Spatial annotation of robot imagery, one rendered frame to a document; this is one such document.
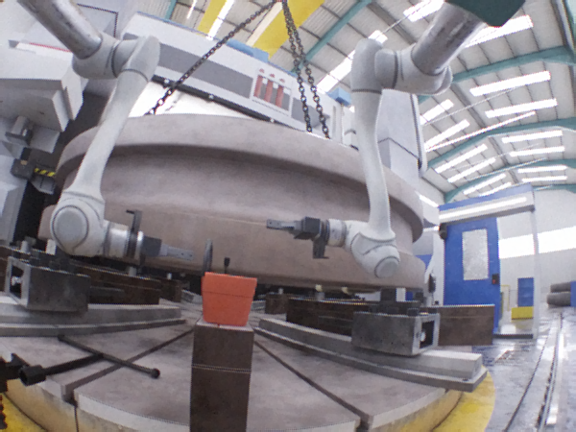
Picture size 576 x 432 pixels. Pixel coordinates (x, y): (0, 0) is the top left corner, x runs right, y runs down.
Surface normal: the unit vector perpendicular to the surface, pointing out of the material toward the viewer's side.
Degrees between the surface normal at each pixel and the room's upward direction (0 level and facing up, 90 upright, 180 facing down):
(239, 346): 90
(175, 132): 90
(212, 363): 90
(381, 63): 124
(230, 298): 97
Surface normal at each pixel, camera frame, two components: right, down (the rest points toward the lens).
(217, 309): 0.22, -0.12
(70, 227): 0.55, 0.04
